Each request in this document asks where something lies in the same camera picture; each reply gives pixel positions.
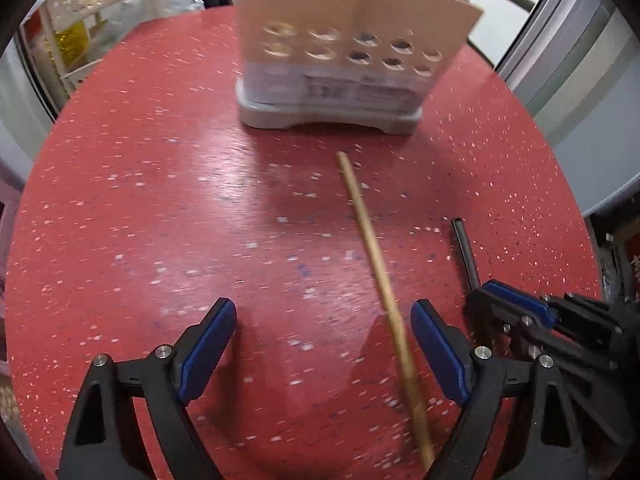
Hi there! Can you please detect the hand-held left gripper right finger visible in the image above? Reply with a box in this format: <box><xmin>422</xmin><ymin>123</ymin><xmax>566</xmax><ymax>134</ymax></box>
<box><xmin>410</xmin><ymin>298</ymin><xmax>589</xmax><ymax>480</ymax></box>

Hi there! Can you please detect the yellow bottle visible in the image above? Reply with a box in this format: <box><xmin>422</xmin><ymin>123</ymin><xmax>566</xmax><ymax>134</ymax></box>
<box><xmin>52</xmin><ymin>22</ymin><xmax>91</xmax><ymax>61</ymax></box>

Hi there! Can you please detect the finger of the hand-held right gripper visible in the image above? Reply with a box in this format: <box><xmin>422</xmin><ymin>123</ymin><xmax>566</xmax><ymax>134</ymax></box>
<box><xmin>465</xmin><ymin>288</ymin><xmax>567</xmax><ymax>362</ymax></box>
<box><xmin>481</xmin><ymin>280</ymin><xmax>627</xmax><ymax>342</ymax></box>

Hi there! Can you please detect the plain wooden chopstick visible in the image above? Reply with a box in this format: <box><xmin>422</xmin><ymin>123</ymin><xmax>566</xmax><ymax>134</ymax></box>
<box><xmin>336</xmin><ymin>151</ymin><xmax>437</xmax><ymax>472</ymax></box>

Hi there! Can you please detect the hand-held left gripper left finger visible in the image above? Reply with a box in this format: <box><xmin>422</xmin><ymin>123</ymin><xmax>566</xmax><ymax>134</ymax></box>
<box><xmin>56</xmin><ymin>298</ymin><xmax>238</xmax><ymax>480</ymax></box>

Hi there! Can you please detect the clear grey spoon black handle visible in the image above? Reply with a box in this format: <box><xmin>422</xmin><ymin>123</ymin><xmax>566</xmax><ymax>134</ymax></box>
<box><xmin>451</xmin><ymin>217</ymin><xmax>482</xmax><ymax>292</ymax></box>

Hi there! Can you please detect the beige utensil holder grey base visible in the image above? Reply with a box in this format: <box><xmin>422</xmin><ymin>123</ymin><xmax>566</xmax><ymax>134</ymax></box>
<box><xmin>234</xmin><ymin>0</ymin><xmax>486</xmax><ymax>136</ymax></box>

